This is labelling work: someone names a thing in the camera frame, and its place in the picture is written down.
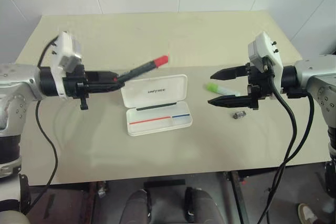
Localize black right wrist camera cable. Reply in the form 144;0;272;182
256;62;299;224

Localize black table crossbar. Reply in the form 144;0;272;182
143;179;186;190

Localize red capped black marker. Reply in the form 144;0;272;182
114;54;169;83

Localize black metal table leg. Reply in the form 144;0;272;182
223;170;250;224

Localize white plastic pencil case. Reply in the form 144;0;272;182
120;74;194;137

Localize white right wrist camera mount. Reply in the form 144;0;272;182
248;31;285;100

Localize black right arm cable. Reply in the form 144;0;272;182
285;91;315;168

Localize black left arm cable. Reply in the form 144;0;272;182
25;36;59;212

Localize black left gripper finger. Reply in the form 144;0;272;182
86;70;119;84
87;81;126;94

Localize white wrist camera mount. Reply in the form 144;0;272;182
248;31;285;100
49;31;83;101

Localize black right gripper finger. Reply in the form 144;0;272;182
209;66;249;81
207;94;253;109

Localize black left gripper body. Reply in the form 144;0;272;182
64;63;90;111

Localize dark rounded shape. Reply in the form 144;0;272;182
119;189;153;224
184;186;227;224

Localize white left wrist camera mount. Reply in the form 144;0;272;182
49;31;83;101

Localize white tan shoe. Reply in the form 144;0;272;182
297;202;319;224

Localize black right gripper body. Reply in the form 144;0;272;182
245;62;276;111

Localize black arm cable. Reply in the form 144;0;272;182
25;36;59;212
285;91;315;168

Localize green capped white marker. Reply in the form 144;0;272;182
205;82;241;97

